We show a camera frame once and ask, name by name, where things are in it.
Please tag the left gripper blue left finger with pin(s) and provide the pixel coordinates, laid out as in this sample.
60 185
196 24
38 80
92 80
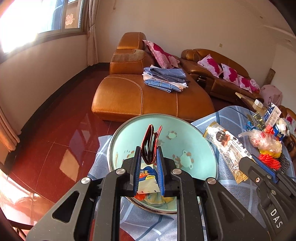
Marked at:
122 182

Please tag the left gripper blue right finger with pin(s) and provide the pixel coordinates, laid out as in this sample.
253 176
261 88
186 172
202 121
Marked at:
189 191

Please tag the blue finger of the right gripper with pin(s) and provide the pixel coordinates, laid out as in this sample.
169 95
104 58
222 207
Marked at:
268 170

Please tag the clear plastic bag red print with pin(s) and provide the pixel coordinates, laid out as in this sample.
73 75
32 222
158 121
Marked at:
263 141

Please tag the red snack wrapper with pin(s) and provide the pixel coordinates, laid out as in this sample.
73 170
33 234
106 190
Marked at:
150 144

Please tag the long printed snack bag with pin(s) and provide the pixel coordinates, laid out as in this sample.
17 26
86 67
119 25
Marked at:
229 147

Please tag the yellow plastic bag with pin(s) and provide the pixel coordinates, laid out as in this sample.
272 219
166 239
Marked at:
271 153

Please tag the gold green packet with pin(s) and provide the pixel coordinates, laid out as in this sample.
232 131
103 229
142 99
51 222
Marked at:
255 122

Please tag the tall white blue carton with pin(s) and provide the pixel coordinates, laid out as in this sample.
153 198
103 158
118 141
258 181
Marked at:
271 115

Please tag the small white box on table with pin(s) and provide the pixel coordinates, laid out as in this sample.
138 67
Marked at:
257 104

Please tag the wooden coffee table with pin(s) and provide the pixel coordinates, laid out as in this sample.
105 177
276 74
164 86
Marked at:
249 103

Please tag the pink cloth covered object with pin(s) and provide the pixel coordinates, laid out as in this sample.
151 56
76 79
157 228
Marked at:
271 94

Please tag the orange leather chaise sofa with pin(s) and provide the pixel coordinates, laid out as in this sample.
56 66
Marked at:
123 94

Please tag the pink red cushion right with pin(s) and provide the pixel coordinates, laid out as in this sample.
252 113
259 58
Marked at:
244 83

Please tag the pink red cushion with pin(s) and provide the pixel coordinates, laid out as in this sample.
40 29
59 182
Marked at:
244 83
211 65
230 74

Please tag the brown leather three-seat sofa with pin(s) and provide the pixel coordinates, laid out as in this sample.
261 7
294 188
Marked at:
215 86

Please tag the folded blue plaid bedding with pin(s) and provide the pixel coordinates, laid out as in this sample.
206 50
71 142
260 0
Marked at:
167 80

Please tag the pink red cushion middle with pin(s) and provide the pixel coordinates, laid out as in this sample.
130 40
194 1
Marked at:
230 74

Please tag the pink red pillow on chaise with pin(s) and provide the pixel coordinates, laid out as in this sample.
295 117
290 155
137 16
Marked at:
164 59

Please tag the pink red cushion left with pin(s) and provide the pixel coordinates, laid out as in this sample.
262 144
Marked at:
211 65

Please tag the pink curtain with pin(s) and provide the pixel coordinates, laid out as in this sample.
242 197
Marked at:
92 54

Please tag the window with frame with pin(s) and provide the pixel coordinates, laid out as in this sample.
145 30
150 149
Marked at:
27 23

